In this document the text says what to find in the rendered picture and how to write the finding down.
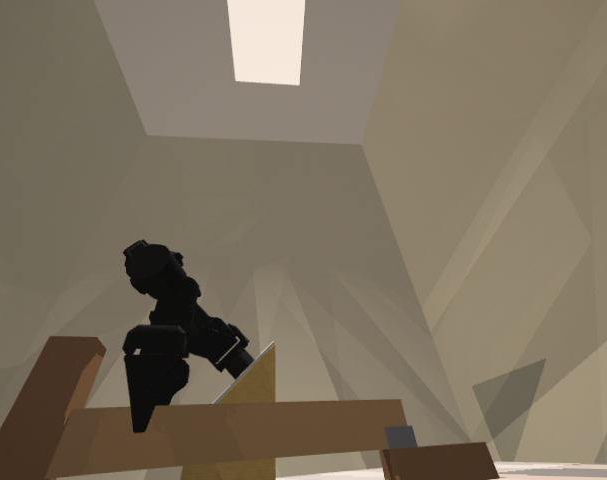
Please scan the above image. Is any long brown wooden rail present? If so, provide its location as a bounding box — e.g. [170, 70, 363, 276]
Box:
[44, 399, 407, 478]

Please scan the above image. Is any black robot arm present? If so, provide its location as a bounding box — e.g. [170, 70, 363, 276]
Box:
[122, 239, 255, 380]

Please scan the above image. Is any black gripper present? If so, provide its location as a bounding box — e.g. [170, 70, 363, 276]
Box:
[123, 304, 195, 433]

